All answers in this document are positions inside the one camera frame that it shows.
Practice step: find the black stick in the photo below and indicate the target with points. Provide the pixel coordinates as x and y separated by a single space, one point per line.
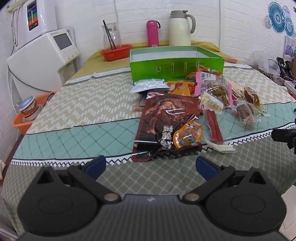
108 34

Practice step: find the red plastic basket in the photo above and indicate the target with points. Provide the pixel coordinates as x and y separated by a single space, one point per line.
115 55

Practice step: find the white water purifier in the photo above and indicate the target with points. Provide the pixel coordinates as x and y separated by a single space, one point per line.
44 18

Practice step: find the dark brown snack bag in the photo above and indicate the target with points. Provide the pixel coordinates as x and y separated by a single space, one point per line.
159 111

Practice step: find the red envelope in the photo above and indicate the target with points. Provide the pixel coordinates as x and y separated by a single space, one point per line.
231 60

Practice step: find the clear orange snack packet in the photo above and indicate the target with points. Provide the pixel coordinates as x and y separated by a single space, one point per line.
185 136

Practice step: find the pink-edged clear snack packet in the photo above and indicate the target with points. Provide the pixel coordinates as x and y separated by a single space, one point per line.
215 89

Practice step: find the blue paper fan decoration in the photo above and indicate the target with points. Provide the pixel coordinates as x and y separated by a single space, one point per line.
276 16

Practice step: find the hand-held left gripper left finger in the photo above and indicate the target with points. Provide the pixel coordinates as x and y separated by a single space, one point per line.
96 165

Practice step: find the red sausage stick packet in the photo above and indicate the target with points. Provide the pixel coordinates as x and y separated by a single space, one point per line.
214 125

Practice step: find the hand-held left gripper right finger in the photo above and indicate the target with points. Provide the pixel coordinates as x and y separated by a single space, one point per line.
205 168

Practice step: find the brown bun packet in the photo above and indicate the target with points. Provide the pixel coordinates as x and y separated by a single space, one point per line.
252 96

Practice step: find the bowl with blue lid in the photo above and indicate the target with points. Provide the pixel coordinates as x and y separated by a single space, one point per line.
29 109

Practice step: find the yellow cloth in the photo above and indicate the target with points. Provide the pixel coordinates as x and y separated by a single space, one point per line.
101 66

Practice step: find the pink thermos bottle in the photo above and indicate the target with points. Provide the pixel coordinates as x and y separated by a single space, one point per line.
152 34

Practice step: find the silver snack packet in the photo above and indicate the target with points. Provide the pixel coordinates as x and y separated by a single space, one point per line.
150 85

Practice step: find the glass carafe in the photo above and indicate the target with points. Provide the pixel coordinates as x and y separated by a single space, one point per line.
115 38

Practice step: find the wall calendar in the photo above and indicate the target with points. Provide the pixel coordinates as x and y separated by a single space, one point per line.
290 48

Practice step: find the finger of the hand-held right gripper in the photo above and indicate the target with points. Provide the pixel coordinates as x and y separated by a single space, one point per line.
284 135

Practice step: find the cream thermal jug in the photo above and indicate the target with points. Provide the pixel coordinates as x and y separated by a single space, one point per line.
179 30

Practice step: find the white appliance with screen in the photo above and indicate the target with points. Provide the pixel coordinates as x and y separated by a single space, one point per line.
34 64

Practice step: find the orange plastic basin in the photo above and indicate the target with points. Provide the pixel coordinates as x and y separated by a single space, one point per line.
18 124

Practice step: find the green cardboard box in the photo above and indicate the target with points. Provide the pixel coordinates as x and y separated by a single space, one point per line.
166 69

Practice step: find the dark sausage packet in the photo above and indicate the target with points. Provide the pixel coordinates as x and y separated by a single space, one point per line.
246 111

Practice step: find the patterned tablecloth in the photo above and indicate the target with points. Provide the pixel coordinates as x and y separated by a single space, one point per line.
92 111

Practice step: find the yellow white snack packet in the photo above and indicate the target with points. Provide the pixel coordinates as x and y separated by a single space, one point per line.
211 103

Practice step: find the orange red snack packet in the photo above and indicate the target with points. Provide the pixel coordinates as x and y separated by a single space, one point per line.
208 69

